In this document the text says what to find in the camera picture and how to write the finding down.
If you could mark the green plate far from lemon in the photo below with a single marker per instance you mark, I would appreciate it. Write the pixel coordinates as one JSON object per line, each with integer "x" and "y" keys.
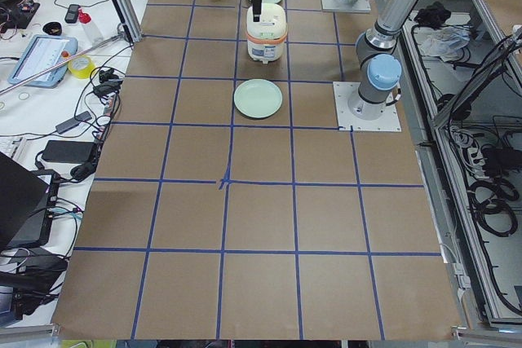
{"x": 257, "y": 98}

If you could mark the red cap spray bottle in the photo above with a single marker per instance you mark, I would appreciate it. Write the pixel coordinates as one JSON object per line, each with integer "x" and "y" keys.
{"x": 90, "y": 29}

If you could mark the black cloth bundle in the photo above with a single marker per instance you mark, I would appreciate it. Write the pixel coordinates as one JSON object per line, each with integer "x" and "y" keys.
{"x": 433, "y": 16}

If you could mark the black handheld device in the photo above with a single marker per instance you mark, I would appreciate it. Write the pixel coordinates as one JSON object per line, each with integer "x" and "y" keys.
{"x": 72, "y": 14}

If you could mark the yellow tape roll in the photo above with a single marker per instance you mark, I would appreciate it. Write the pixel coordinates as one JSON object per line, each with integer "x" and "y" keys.
{"x": 81, "y": 67}

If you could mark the crumpled white cloth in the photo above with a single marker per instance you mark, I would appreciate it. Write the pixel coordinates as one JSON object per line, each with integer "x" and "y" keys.
{"x": 447, "y": 43}

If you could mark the black small bowl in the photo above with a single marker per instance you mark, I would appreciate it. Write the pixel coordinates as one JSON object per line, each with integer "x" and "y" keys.
{"x": 53, "y": 28}

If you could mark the black usb hub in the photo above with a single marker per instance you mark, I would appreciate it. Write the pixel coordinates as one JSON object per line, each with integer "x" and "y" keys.
{"x": 73, "y": 122}

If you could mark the blue teach pendant near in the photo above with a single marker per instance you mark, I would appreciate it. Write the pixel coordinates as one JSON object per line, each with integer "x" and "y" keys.
{"x": 42, "y": 52}

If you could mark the black power brick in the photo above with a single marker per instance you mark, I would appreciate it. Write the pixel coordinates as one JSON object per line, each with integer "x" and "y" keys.
{"x": 63, "y": 151}

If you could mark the black laptop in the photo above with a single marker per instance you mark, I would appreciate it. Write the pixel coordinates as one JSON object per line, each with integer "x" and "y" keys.
{"x": 27, "y": 198}

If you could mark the white rice cooker pink handle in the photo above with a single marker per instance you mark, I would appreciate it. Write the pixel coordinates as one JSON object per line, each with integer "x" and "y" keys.
{"x": 265, "y": 39}

